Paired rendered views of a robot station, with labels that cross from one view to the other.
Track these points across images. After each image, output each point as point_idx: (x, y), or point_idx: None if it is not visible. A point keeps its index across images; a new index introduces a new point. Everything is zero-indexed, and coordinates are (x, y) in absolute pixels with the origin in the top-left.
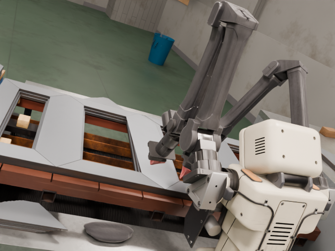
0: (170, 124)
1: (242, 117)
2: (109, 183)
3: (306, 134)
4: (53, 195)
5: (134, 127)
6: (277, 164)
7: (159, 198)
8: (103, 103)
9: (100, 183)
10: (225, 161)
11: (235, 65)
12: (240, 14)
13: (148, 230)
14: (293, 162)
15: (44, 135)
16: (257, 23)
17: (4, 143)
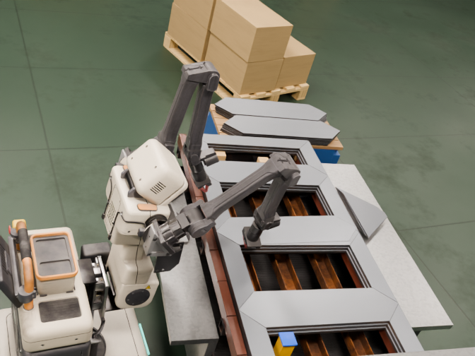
0: None
1: (268, 205)
2: (206, 201)
3: (154, 160)
4: None
5: (317, 220)
6: (126, 159)
7: (208, 233)
8: (367, 212)
9: (203, 198)
10: (325, 303)
11: (177, 100)
12: (186, 66)
13: (196, 255)
14: (132, 166)
15: (235, 163)
16: (188, 75)
17: (208, 147)
